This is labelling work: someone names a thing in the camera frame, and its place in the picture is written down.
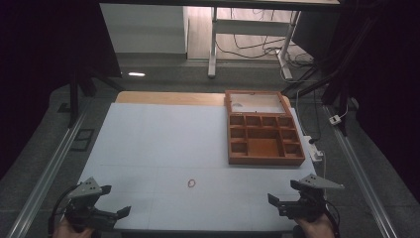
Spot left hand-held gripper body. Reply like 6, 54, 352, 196
63, 177, 117, 232

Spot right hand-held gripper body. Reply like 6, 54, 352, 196
284, 174, 346, 223

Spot wooden compartment box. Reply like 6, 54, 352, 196
224, 89, 307, 168

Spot person's right hand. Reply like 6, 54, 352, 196
292, 212, 337, 238

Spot person's left hand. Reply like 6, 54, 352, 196
52, 217, 96, 238

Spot white power strip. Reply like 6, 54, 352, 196
302, 134, 325, 164

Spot white table cover sheet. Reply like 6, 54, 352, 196
78, 101, 319, 232

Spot black tripod stand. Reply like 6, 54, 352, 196
282, 19, 355, 137
66, 63, 126, 129

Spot black curtain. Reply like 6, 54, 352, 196
291, 0, 420, 202
0, 0, 123, 181

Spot white cabinet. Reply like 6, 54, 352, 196
99, 3, 190, 55

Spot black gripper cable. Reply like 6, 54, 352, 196
324, 197, 342, 238
47, 183, 81, 236

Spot aluminium floor rail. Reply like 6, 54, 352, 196
322, 104, 399, 238
5, 107, 92, 238

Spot black floor frame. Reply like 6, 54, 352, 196
69, 128, 96, 153

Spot white adapter with cable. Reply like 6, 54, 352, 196
328, 104, 350, 127

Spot black floor cables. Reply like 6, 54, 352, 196
215, 8, 315, 72

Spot white desk frame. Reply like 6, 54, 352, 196
207, 6, 302, 81

